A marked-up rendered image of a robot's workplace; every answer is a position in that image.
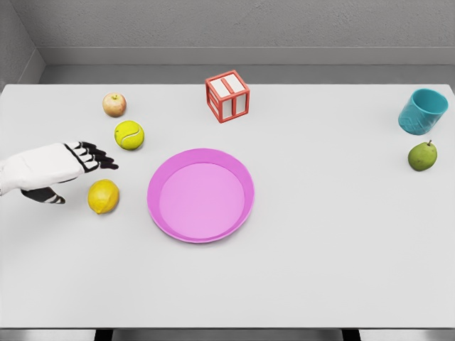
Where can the yellow-green tennis ball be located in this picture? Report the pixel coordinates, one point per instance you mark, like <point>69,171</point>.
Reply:
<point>129,135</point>

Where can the red-yellow apple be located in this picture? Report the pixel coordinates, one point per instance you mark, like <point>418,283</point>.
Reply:
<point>114,104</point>

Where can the green pear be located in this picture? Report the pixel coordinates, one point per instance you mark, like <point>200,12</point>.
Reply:
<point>422,157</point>

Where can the pink round plate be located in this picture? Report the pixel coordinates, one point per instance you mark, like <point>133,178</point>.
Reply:
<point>200,197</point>

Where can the red and white cube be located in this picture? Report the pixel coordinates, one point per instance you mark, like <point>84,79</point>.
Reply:
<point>227,96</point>

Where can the teal cup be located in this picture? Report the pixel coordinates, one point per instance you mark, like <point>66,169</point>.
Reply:
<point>423,112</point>

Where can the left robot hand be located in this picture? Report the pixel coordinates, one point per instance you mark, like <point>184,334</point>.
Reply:
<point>42,167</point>

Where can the yellow lemon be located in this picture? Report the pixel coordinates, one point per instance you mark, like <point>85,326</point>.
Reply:
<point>103,196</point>

